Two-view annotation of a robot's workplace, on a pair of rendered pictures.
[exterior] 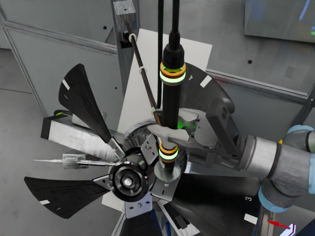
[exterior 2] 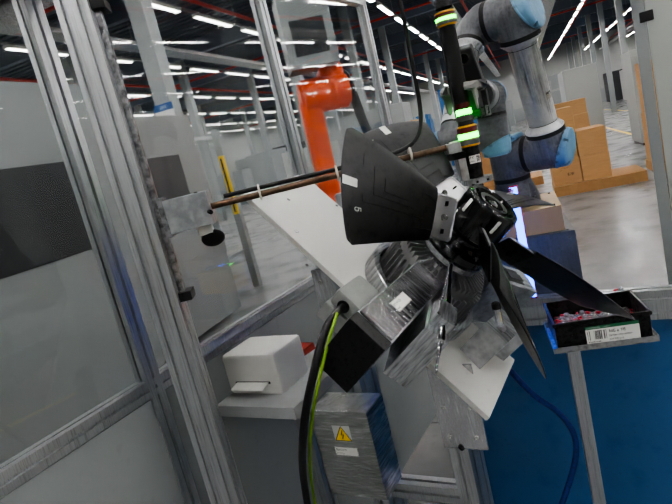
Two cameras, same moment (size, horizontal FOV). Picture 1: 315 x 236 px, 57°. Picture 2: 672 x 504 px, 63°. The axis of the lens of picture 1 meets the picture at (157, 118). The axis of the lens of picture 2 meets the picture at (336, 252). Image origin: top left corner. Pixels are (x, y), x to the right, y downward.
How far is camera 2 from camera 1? 144 cm
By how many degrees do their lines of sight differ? 76
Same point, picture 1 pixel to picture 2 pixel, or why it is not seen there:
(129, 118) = not seen: hidden behind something
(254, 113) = (311, 338)
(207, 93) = (400, 130)
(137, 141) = (415, 245)
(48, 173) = not seen: outside the picture
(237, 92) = (286, 320)
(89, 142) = (407, 289)
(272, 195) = (503, 123)
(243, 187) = not seen: hidden behind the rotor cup
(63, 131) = (382, 307)
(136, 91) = (322, 251)
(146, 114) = (357, 265)
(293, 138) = (447, 130)
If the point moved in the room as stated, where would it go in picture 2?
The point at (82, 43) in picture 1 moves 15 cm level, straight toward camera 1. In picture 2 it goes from (26, 463) to (110, 438)
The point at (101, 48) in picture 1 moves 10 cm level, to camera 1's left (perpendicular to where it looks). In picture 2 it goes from (80, 430) to (49, 459)
